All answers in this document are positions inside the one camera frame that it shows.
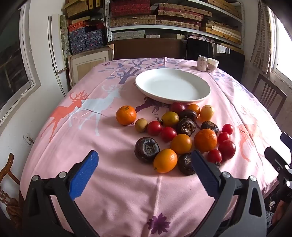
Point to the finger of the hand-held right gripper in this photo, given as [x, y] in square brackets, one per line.
[275, 157]
[286, 139]

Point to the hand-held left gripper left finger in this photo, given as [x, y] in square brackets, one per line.
[84, 175]

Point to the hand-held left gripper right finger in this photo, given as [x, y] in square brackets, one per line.
[205, 175]

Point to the red cherry tomato with stem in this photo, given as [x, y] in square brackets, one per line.
[214, 156]

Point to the dark red tomato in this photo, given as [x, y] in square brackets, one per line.
[178, 107]
[227, 149]

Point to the smooth orange mandarin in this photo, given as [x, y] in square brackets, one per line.
[181, 143]

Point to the oval orange mandarin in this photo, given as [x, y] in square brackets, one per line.
[165, 160]

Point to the pale yellow round fruit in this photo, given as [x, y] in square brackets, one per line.
[207, 112]

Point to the large dark water chestnut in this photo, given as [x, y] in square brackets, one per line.
[146, 149]

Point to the small orange mandarin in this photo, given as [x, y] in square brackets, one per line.
[194, 109]

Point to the large orange mandarin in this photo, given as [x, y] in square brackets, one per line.
[126, 115]

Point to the small brown kiwi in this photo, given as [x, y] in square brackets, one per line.
[141, 124]

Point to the white round plate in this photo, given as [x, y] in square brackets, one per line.
[173, 86]

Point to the pink deer print tablecloth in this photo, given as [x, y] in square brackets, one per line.
[114, 182]

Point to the dark wooden chair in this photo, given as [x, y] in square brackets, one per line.
[269, 93]

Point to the carved wooden chair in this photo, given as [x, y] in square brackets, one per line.
[9, 200]

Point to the bright window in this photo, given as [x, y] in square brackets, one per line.
[284, 45]

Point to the checked curtain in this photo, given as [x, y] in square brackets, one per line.
[261, 41]

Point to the white paper cup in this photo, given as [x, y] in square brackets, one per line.
[213, 65]

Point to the white printed can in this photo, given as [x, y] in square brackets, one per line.
[202, 63]

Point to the white leaning board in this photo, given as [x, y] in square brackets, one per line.
[54, 57]

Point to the stack of wooden frames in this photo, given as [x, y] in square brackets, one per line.
[223, 32]

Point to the black panel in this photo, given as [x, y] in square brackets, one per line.
[196, 47]

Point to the white framed mirror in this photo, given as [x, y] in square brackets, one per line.
[13, 68]

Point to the stack of blue floral boxes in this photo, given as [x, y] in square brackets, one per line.
[79, 38]

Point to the dark wooden board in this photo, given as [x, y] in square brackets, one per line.
[148, 49]

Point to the green marbled panel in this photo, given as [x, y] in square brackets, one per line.
[65, 34]

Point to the metal shelf rack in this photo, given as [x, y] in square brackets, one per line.
[107, 27]

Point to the stack of woven patterned boxes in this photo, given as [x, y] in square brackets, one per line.
[132, 20]

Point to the stack of tan boxes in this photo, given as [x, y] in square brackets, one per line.
[77, 9]

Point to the wall socket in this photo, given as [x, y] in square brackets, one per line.
[28, 138]

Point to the gold picture frame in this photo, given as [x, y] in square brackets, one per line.
[91, 63]

